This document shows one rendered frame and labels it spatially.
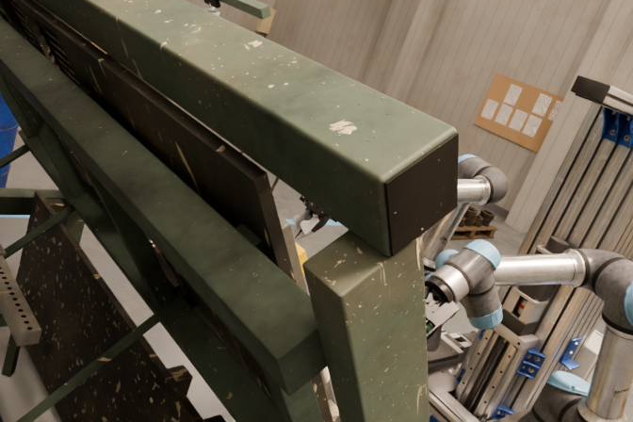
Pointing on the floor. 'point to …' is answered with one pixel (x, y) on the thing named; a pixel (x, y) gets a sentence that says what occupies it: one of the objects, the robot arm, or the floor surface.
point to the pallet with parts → (470, 222)
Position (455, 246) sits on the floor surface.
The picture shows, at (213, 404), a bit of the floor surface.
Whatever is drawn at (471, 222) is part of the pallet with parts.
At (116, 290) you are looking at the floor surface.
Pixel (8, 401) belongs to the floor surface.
